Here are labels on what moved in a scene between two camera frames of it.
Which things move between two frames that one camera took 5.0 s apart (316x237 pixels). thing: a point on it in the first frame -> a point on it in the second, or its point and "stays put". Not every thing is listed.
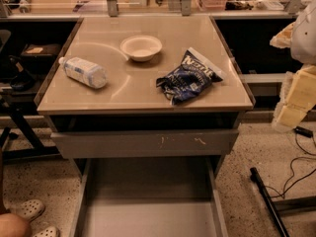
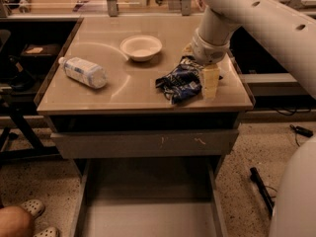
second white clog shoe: [48, 231] stays put
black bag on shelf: [23, 80] stays put
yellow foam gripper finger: [282, 39] -> [189, 49]
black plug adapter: [302, 130] stays put
